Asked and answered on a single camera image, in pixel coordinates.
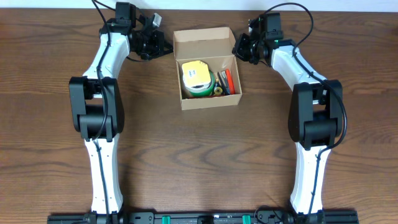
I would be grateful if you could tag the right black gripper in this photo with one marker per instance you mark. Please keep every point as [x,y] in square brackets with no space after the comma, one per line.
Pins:
[238,50]

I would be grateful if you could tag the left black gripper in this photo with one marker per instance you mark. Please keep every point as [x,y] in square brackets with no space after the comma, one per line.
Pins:
[158,48]

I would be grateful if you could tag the cardboard box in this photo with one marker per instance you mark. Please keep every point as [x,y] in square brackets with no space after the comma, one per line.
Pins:
[214,47]

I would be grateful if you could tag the yellow black correction tape dispenser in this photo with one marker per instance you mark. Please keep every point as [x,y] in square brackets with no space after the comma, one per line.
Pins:
[217,91]

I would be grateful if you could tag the yellow sticky note pad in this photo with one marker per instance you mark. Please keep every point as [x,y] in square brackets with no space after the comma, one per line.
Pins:
[197,66]

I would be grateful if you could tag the green tape roll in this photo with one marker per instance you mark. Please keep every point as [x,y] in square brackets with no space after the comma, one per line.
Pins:
[205,90]

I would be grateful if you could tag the red utility knife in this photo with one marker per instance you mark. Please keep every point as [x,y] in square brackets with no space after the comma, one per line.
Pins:
[200,97]

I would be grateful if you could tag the white tape roll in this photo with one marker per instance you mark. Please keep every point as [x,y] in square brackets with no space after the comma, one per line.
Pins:
[197,82]

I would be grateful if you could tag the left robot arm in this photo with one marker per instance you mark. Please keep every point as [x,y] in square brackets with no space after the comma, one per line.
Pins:
[98,113]

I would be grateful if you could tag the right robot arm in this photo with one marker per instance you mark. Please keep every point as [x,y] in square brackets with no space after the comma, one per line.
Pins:
[317,119]

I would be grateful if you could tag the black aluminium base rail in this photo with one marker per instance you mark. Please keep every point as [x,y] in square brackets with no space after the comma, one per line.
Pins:
[267,216]

